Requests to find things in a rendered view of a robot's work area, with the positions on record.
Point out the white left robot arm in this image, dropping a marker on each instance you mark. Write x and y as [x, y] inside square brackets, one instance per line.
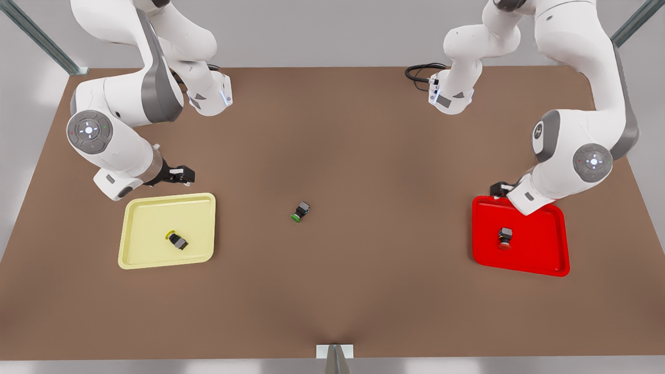
[571, 150]

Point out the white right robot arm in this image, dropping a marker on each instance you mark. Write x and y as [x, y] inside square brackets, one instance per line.
[124, 98]

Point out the red tray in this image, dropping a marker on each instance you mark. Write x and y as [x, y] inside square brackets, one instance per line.
[521, 239]

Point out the yellow tray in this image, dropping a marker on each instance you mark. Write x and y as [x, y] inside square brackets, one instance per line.
[167, 231]

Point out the red push-button switch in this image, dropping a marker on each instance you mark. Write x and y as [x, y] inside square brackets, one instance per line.
[505, 238]

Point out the yellow push-button switch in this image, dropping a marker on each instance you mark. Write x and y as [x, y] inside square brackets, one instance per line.
[177, 240]

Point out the green push-button switch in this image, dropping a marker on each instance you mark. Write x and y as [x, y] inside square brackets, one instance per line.
[301, 212]

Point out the silver frame post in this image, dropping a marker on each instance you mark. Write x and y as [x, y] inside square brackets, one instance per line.
[335, 358]
[41, 39]
[635, 21]

